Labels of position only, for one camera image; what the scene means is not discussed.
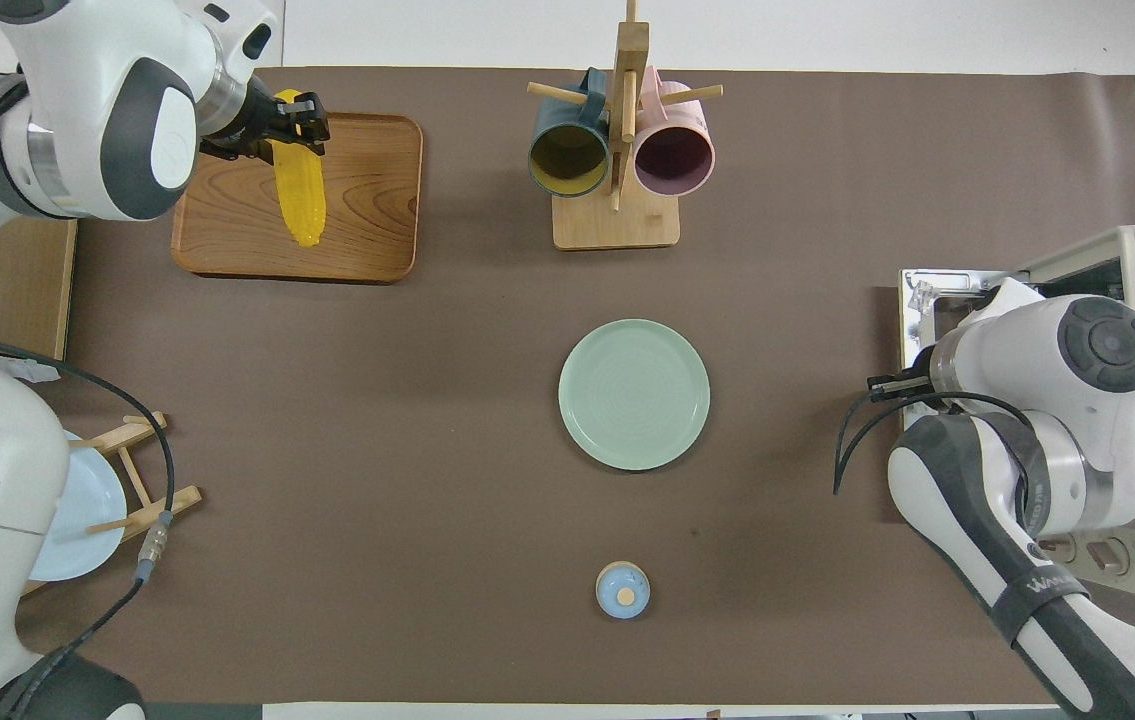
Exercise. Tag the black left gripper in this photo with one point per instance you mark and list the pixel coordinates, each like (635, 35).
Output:
(267, 115)

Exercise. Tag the yellow corn cob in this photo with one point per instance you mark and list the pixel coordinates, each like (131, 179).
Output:
(302, 200)

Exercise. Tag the mint green plate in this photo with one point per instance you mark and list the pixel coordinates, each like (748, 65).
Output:
(634, 395)

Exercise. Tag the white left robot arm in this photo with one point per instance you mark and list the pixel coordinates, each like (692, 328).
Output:
(107, 90)

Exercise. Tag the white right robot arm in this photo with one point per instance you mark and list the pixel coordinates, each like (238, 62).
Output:
(1017, 340)

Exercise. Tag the brown wooden tray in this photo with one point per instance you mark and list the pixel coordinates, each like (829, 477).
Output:
(367, 220)

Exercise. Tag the brown table mat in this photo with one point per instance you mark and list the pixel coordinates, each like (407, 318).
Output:
(377, 400)

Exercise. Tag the dark teal mug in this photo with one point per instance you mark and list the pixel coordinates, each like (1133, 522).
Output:
(567, 160)

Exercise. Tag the low light wooden shelf board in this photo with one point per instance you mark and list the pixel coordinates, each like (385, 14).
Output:
(22, 290)

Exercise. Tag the wooden plate rack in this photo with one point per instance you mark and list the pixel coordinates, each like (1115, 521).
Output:
(127, 435)

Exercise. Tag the wooden mug rack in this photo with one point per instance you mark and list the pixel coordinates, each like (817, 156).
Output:
(617, 225)

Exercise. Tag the pink mug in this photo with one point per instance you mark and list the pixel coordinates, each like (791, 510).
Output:
(675, 160)

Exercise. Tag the light blue plate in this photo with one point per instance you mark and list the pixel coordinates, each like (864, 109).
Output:
(87, 510)

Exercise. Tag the small blue call bell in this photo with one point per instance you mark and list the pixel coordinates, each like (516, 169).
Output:
(622, 590)

